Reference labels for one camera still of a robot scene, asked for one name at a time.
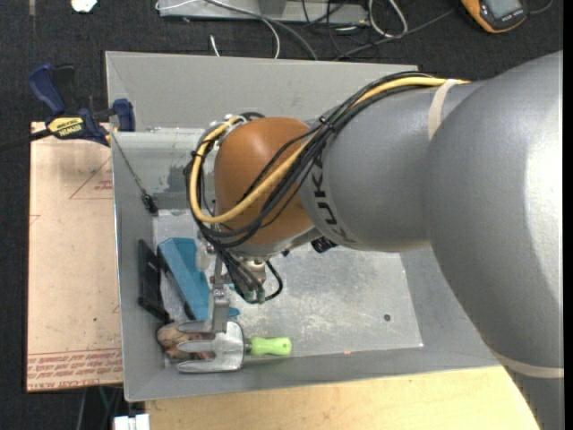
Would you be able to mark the grey metal bin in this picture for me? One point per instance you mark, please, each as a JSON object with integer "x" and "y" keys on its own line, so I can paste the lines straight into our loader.
{"x": 340, "y": 294}

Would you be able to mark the black flat block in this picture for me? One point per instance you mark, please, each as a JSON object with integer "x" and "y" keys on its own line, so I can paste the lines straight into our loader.
{"x": 150, "y": 280}

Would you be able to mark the black cylinder on white bracket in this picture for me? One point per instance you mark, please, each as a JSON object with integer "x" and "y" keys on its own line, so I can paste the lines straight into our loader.
{"x": 323, "y": 243}

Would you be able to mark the clear plastic bottle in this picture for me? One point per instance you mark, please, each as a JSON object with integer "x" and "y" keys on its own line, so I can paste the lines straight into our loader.
{"x": 202, "y": 258}

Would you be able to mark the tan toy animal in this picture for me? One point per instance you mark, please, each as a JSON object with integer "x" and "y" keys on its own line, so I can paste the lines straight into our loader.
{"x": 168, "y": 336}

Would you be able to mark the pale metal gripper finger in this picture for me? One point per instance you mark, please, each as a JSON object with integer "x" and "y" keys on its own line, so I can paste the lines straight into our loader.
{"x": 220, "y": 314}

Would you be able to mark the blue flat block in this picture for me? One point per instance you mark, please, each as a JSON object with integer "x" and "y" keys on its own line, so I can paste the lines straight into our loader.
{"x": 185, "y": 269}

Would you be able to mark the brown cardboard board, red print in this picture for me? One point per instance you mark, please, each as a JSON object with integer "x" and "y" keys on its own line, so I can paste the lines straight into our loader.
{"x": 71, "y": 249}

